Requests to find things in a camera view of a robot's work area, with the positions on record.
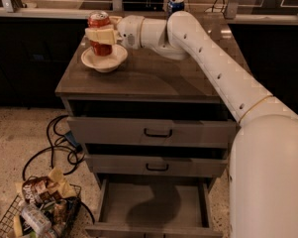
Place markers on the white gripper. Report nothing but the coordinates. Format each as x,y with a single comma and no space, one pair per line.
129,30

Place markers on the red coke can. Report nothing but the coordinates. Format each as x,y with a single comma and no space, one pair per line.
99,32

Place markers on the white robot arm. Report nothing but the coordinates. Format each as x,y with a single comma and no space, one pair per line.
264,156

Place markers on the white paper bowl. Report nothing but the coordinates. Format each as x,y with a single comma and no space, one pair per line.
105,64

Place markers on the blue pepsi can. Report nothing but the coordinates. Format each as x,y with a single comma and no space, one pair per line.
174,6

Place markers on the top drawer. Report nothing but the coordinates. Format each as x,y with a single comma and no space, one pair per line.
151,132

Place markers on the grey drawer cabinet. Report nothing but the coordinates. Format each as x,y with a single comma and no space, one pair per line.
145,86

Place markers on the middle drawer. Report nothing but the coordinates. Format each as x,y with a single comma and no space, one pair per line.
155,166

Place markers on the brown snack bag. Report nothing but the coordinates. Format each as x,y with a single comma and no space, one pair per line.
39,190

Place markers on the open bottom drawer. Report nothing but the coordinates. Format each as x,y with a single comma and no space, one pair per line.
156,207

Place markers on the clear plastic bottle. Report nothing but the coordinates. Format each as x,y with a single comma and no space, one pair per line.
35,218

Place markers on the yellow sponge in basket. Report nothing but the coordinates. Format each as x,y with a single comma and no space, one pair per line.
17,226

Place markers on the wire basket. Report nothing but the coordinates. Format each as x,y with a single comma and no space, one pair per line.
6,223

